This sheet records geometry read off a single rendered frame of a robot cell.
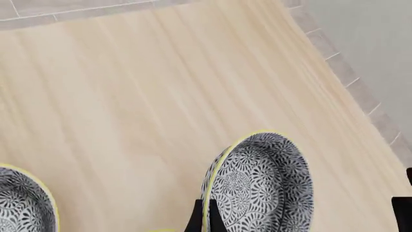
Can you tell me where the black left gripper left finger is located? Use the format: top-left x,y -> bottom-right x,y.
183,199 -> 205,232

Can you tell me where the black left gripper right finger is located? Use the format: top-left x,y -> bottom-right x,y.
208,199 -> 227,232

